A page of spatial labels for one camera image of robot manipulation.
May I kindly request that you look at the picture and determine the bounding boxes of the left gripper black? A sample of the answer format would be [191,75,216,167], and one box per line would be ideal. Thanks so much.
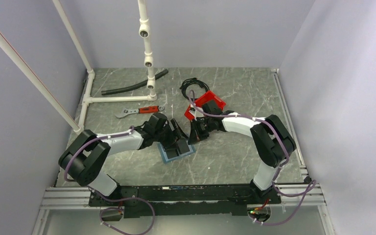
[154,118,189,152]

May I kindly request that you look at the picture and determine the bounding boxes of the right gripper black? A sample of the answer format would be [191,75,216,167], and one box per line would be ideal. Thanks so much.
[188,117,214,145]

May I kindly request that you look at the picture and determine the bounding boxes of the blue card holder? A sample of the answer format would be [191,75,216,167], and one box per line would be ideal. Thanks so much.
[157,140,196,164]

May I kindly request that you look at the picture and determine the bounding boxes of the black credit card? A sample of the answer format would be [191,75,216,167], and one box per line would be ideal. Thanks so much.
[177,140,195,156]
[165,149,179,161]

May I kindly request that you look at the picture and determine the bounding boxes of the red plastic bin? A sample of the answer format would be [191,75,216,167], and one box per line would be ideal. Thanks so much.
[184,91,226,120]

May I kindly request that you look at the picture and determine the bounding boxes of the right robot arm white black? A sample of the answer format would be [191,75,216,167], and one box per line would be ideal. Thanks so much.
[188,100,296,203]

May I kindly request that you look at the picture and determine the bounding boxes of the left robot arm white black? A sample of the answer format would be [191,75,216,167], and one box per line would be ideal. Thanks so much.
[58,113,195,206]

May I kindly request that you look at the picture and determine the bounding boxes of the red handled adjustable wrench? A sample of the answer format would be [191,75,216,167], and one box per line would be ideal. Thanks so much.
[115,106,165,118]

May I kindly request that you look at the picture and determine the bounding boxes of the coiled black cable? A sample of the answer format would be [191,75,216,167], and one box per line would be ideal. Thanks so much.
[179,77,211,99]

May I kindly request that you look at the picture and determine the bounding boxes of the black rubber hose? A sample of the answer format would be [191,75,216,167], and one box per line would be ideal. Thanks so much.
[101,69,169,96]

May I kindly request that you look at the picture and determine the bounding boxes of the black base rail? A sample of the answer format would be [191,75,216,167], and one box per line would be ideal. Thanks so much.
[89,184,282,218]

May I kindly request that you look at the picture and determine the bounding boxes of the aluminium rail right side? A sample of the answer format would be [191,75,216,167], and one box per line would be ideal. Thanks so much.
[270,69,327,207]

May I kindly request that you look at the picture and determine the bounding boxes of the white PVC pipe frame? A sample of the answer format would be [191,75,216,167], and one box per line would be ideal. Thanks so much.
[0,0,157,134]

